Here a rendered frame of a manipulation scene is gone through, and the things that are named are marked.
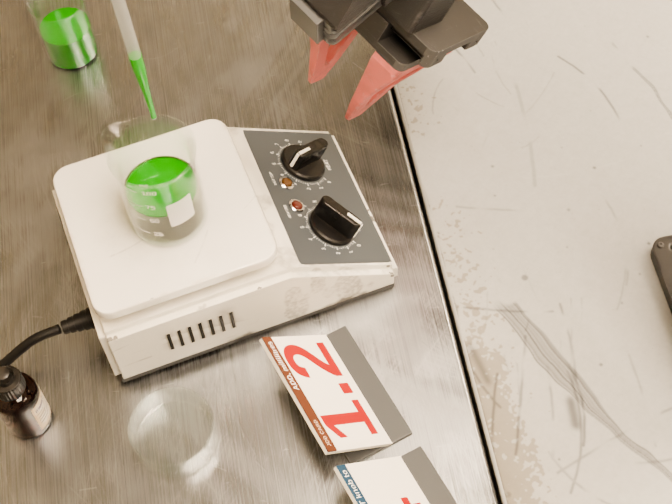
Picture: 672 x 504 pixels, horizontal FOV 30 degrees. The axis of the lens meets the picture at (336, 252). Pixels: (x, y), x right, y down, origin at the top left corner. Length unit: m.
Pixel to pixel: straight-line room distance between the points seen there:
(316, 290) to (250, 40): 0.26
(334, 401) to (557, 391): 0.15
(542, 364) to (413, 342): 0.09
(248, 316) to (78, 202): 0.13
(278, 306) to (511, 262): 0.17
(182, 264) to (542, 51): 0.36
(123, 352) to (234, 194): 0.12
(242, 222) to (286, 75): 0.21
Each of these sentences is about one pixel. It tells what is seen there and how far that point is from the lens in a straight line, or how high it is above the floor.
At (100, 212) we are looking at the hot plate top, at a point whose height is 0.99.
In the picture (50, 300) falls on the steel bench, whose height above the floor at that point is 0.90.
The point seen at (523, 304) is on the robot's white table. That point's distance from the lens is 0.86.
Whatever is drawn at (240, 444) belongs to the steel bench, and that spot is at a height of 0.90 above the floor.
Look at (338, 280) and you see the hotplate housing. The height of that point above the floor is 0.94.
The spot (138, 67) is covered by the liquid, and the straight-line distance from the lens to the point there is 0.68.
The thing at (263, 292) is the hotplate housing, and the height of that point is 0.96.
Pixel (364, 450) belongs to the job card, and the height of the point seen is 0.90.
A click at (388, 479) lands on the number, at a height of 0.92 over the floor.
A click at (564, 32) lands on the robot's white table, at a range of 1.01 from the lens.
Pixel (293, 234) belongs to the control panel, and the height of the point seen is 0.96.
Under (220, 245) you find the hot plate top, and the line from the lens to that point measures 0.79.
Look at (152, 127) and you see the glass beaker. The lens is 0.77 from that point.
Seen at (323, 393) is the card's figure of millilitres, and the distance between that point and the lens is 0.80.
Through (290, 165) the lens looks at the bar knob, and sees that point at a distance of 0.85.
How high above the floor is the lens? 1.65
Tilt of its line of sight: 58 degrees down
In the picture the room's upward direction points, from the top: 5 degrees counter-clockwise
